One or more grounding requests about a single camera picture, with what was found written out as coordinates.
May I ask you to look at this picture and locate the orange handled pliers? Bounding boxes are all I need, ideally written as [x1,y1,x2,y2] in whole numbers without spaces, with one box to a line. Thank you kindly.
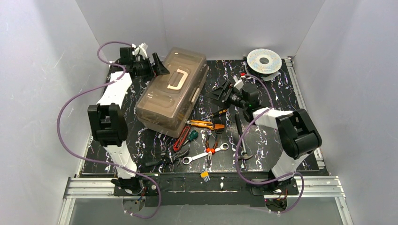
[204,133,219,168]

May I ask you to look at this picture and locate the red utility knife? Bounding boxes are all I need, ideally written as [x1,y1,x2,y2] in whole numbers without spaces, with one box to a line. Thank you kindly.
[173,125,191,152]

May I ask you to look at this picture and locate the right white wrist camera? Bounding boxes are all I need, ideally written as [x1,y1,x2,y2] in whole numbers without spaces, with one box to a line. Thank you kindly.
[233,75,244,91]

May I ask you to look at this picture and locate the aluminium frame rail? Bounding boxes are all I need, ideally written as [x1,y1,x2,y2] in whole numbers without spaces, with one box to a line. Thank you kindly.
[64,58,352,225]

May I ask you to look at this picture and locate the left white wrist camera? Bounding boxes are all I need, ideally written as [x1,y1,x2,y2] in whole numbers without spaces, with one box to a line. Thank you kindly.
[131,43,148,60]

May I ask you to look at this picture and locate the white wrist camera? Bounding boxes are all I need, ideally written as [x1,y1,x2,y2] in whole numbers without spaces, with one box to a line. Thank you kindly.
[233,75,244,91]
[131,43,148,60]

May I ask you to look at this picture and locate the green stubby screwdriver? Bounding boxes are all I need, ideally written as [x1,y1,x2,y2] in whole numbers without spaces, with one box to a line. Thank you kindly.
[183,130,199,145]

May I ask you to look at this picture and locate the silver combination wrench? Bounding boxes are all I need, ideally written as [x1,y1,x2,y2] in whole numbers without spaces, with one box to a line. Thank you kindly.
[182,143,229,165]

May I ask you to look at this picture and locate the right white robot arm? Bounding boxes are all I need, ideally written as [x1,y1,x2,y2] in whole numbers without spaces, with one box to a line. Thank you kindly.
[205,80,322,189]

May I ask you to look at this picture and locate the yellow utility knife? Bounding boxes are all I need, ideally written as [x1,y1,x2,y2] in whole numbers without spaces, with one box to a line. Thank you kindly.
[186,120,214,130]

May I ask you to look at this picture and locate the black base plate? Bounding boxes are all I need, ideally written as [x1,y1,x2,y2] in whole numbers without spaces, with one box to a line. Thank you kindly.
[111,172,300,207]

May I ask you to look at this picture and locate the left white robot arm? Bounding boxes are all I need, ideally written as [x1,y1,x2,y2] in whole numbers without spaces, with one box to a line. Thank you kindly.
[88,43,169,189]

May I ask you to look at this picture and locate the yellow black screwdriver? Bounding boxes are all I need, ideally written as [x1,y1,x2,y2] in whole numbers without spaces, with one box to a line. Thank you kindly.
[205,108,228,119]

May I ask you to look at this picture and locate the black handled hammer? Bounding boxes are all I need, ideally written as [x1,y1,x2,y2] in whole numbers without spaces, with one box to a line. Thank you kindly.
[234,113,253,160]

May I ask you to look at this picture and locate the black grey wire stripper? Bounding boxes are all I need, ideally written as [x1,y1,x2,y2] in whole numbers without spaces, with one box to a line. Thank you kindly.
[145,139,190,167]

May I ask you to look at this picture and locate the orange hex key set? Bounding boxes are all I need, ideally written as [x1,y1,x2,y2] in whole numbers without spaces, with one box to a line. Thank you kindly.
[213,124,225,134]

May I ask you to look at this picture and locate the beige plastic tool box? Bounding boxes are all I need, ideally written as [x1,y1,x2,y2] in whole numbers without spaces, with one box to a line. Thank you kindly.
[135,47,208,138]

